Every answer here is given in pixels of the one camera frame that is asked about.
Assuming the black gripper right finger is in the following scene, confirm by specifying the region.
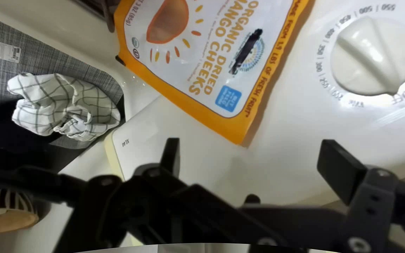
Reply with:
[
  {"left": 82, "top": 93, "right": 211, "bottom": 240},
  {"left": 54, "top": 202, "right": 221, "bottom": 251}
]
[{"left": 317, "top": 139, "right": 398, "bottom": 223}]

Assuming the zebra pattern basket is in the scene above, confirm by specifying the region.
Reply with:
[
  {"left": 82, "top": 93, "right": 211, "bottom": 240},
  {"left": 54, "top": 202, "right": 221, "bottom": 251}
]
[{"left": 0, "top": 187, "right": 40, "bottom": 233}]

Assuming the white gas stove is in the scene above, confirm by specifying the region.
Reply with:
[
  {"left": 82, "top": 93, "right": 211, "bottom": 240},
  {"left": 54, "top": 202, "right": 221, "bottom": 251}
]
[{"left": 0, "top": 0, "right": 405, "bottom": 253}]

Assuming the crumpled checked towel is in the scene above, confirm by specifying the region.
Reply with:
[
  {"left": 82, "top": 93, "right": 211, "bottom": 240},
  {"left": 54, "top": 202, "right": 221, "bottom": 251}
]
[{"left": 7, "top": 73, "right": 121, "bottom": 142}]

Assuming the white oven dial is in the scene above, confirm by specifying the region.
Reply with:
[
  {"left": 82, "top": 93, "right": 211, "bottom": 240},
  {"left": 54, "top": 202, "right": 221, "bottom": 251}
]
[{"left": 331, "top": 17, "right": 405, "bottom": 95}]

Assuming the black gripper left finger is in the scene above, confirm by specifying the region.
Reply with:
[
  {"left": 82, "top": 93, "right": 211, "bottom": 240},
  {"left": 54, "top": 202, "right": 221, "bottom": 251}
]
[{"left": 159, "top": 138, "right": 180, "bottom": 177}]

